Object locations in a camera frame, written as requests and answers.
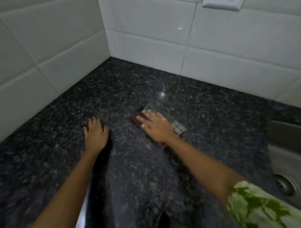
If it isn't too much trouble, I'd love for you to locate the person's left hand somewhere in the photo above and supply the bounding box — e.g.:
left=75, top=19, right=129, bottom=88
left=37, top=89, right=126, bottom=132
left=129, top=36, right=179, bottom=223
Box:
left=83, top=117, right=110, bottom=155

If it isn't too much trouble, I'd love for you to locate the person's right hand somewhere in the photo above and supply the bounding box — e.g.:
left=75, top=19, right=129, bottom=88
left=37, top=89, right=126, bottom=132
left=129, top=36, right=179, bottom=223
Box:
left=135, top=110, right=181, bottom=145

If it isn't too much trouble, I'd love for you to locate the red and grey checkered cloth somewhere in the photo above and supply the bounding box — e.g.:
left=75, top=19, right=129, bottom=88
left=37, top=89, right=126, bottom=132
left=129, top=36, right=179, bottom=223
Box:
left=131, top=103, right=187, bottom=150

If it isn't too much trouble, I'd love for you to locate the person's left forearm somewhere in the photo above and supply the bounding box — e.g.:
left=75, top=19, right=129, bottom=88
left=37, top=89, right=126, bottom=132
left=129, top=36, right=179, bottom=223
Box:
left=31, top=150, right=99, bottom=228

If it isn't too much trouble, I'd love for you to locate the person's right forearm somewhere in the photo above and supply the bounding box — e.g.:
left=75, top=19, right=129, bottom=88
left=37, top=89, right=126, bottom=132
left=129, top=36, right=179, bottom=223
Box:
left=166, top=137, right=247, bottom=207

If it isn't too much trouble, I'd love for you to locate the green and white patterned sleeve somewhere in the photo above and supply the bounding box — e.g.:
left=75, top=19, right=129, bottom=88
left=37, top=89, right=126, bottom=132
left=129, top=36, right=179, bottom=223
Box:
left=226, top=180, right=301, bottom=228

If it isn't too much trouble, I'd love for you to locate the stainless steel sink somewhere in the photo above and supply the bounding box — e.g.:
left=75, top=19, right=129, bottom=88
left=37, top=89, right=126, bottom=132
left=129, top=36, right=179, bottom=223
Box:
left=266, top=120, right=301, bottom=210

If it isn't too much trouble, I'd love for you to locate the metal sink drain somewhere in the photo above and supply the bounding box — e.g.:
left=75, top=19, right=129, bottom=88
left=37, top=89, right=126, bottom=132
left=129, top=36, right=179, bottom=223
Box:
left=273, top=173, right=301, bottom=197

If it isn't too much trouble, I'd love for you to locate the white wall switch plate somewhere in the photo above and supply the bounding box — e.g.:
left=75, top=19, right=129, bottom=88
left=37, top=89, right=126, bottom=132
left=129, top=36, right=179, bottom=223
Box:
left=202, top=0, right=245, bottom=12

